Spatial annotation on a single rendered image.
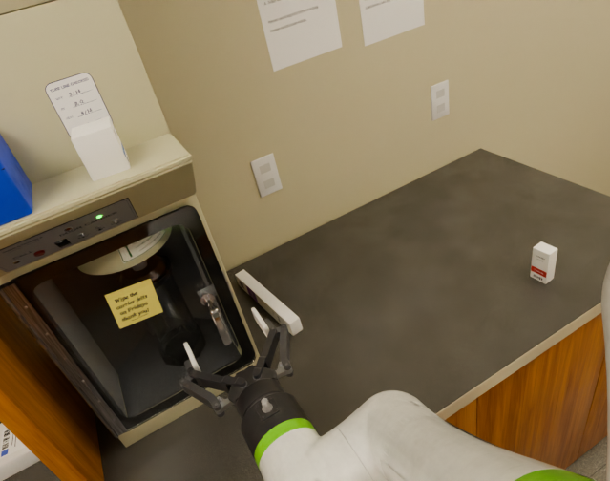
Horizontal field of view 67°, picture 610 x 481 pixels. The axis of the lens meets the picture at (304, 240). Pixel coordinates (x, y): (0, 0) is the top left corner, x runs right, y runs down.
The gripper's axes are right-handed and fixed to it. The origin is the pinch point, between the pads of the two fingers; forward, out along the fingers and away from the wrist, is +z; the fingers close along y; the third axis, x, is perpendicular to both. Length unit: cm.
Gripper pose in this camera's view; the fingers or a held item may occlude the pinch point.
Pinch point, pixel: (223, 333)
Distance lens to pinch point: 87.5
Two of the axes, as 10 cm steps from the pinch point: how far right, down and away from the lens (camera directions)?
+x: 2.0, 7.9, 5.7
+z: -4.6, -4.4, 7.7
